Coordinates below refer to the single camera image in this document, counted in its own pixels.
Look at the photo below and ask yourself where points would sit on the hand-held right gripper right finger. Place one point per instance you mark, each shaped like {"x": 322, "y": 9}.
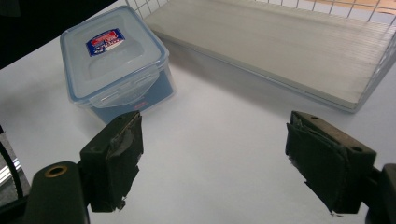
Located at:
{"x": 323, "y": 161}

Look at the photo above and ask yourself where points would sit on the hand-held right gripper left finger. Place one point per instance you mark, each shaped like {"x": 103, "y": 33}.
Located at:
{"x": 121, "y": 161}

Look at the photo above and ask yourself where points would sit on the rectangular clear plastic container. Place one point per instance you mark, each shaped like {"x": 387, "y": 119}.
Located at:
{"x": 109, "y": 62}

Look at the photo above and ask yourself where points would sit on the wooden board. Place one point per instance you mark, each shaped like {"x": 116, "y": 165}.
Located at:
{"x": 358, "y": 3}

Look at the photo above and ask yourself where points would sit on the aluminium frame rail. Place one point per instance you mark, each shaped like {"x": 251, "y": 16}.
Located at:
{"x": 5, "y": 174}

